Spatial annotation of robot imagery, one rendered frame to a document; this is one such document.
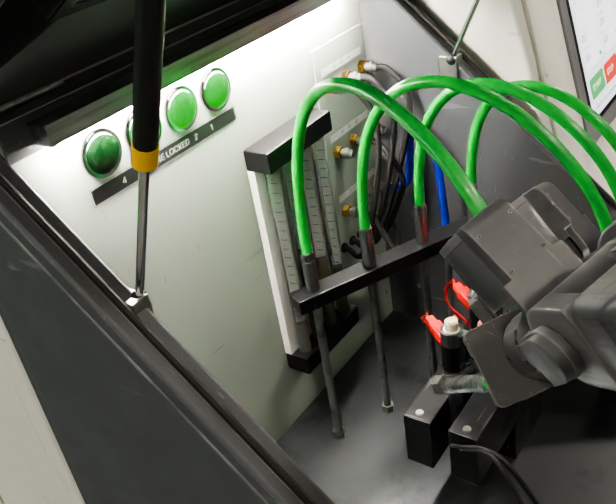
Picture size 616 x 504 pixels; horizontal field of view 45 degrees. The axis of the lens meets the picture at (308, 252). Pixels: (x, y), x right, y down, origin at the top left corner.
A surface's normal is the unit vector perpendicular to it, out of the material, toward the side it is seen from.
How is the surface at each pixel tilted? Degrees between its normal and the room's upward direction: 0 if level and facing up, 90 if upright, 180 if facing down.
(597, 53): 76
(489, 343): 45
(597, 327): 107
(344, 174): 90
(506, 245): 40
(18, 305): 90
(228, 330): 90
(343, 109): 90
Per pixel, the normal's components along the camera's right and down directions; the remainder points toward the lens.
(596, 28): 0.76, -0.01
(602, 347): -0.80, 0.58
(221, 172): 0.81, 0.19
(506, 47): -0.56, 0.51
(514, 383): -0.07, -0.22
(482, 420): -0.15, -0.84
